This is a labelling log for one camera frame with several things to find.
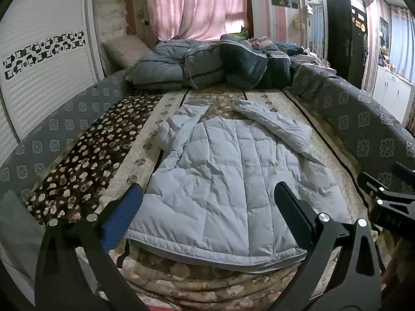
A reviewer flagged wall poster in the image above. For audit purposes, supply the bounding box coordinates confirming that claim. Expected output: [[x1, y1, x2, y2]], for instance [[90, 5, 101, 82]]
[[379, 16, 390, 45]]

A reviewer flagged beige pillow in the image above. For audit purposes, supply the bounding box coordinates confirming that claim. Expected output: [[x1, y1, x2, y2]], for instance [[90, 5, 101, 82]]
[[102, 35, 152, 69]]

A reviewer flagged dark blue cloth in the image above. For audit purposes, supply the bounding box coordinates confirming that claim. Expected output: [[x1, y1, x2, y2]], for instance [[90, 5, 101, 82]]
[[285, 44, 306, 58]]

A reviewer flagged dark teal striped quilt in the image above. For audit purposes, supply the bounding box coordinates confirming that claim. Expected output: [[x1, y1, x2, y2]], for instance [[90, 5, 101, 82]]
[[220, 34, 292, 90]]

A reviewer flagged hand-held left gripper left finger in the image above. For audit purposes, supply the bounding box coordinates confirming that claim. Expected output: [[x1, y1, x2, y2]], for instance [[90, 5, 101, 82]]
[[35, 183, 150, 311]]

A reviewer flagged white cabinet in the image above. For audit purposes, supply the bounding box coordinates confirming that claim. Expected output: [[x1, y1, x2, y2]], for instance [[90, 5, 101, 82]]
[[371, 65, 415, 126]]

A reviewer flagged brown floral striped blanket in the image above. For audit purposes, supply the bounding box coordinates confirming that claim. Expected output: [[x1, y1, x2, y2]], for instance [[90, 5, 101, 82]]
[[25, 86, 394, 311]]

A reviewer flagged grey-blue striped quilt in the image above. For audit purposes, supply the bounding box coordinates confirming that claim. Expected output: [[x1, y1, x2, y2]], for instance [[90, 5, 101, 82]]
[[125, 39, 227, 91]]

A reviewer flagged floral patterned bed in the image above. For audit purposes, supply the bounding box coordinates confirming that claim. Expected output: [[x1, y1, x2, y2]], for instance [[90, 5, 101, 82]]
[[0, 61, 415, 208]]

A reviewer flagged white fluffy bedding stack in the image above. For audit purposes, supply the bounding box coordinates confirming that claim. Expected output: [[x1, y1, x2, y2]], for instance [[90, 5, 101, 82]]
[[92, 0, 128, 41]]

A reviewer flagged orange blue patterned cloth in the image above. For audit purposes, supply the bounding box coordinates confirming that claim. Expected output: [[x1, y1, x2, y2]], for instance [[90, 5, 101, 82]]
[[249, 36, 283, 53]]

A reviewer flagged pink curtain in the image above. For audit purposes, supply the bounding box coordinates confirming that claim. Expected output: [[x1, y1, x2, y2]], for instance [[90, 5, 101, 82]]
[[144, 0, 251, 41]]

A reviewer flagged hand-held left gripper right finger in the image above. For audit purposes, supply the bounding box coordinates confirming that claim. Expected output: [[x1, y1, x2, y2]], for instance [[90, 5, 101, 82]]
[[269, 181, 386, 311]]

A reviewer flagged white framed mirror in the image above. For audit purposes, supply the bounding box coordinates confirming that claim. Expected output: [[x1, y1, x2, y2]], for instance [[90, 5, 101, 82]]
[[303, 0, 328, 63]]

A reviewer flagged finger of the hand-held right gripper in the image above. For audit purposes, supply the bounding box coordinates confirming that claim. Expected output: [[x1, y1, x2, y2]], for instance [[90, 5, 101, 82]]
[[357, 171, 415, 214], [392, 162, 415, 179]]

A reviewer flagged light blue down jacket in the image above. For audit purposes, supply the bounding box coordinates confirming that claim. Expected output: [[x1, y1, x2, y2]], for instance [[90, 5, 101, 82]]
[[125, 99, 352, 273]]

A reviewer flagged blue curtain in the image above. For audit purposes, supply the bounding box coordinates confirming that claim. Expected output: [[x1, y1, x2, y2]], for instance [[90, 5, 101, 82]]
[[388, 5, 415, 79]]

